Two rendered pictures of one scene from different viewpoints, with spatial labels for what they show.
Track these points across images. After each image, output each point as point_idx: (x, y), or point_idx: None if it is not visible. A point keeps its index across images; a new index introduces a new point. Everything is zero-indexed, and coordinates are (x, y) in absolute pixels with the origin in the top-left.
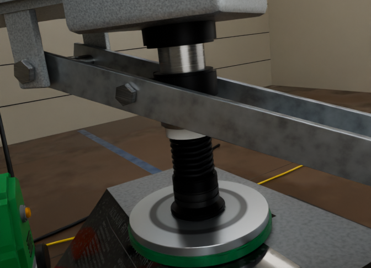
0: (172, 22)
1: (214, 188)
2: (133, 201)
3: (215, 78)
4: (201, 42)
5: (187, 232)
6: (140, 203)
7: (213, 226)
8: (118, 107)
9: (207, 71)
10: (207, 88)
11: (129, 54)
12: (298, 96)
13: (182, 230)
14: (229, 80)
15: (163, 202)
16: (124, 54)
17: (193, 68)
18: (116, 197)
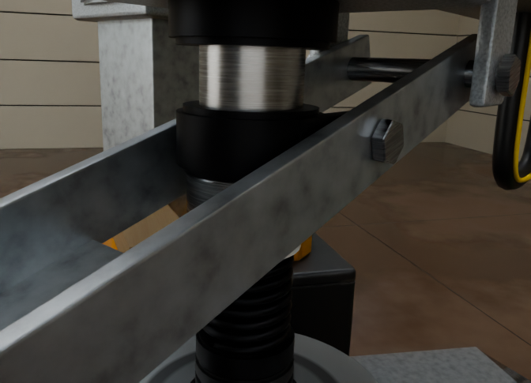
0: (111, 0)
1: (204, 371)
2: (391, 369)
3: (199, 133)
4: (177, 43)
5: (165, 369)
6: (318, 343)
7: None
8: None
9: (190, 110)
10: (178, 145)
11: (427, 68)
12: (87, 280)
13: (179, 366)
14: (257, 168)
15: (300, 366)
16: (419, 66)
17: (199, 97)
18: (422, 353)
